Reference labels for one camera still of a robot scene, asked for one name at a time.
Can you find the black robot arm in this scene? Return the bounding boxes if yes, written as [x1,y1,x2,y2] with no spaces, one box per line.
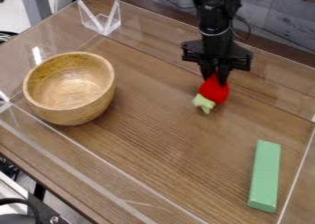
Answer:
[182,0,254,86]

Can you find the wooden bowl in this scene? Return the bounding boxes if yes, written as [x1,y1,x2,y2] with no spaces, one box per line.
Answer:
[23,52,117,125]

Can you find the green rectangular block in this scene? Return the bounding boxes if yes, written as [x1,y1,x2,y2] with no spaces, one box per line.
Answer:
[247,140,281,213]

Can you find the red felt strawberry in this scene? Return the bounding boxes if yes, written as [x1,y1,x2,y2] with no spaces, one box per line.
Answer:
[193,74,229,114]

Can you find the black device with screw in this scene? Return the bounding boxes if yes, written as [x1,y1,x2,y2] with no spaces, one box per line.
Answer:
[0,198,71,224]

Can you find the clear acrylic corner bracket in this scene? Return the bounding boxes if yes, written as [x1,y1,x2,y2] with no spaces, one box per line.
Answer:
[78,0,122,36]

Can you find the clear acrylic tray wall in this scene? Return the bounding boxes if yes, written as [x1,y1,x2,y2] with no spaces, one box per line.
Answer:
[0,3,315,224]

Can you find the black cable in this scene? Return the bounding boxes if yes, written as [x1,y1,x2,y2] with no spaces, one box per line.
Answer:
[0,197,42,224]

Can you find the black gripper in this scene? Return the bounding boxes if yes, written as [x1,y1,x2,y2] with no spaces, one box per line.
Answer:
[182,31,254,86]

